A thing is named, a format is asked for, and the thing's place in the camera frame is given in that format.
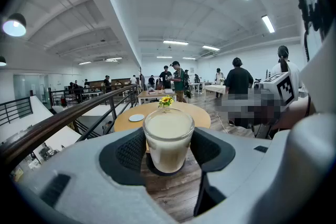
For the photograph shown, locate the potted sunflowers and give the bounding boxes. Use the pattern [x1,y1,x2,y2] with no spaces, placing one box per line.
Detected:
[157,95,175,109]

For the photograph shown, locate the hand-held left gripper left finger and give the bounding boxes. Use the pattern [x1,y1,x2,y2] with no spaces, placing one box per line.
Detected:
[15,127,179,224]

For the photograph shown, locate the coat stand with clothes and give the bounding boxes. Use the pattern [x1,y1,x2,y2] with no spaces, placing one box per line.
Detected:
[138,67,145,91]

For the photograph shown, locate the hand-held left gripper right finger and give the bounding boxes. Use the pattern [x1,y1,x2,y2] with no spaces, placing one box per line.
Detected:
[183,127,291,224]

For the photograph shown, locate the black metal balcony railing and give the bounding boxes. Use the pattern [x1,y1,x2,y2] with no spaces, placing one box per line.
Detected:
[48,86,106,107]

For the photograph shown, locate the person's right forearm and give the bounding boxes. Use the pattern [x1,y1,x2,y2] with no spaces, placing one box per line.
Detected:
[271,97,317,131]

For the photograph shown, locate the glass of milk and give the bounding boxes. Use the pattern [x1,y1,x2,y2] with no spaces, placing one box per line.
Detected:
[142,108,195,174]

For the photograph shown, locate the long pale table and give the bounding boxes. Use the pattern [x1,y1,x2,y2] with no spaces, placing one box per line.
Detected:
[203,84,227,102]

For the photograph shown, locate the white floor cable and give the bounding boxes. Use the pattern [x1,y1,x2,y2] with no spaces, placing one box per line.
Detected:
[216,111,229,134]

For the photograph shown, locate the white saucer plate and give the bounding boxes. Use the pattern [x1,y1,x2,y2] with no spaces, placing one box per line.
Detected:
[128,113,145,123]

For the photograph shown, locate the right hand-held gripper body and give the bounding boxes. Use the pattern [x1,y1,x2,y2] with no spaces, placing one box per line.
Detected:
[251,72,299,140]

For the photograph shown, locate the rectangular wooden table white legs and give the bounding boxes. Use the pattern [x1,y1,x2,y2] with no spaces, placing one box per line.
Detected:
[137,89,176,109]

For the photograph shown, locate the black round coaster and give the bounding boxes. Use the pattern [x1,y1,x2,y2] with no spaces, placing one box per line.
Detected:
[145,152,186,177]

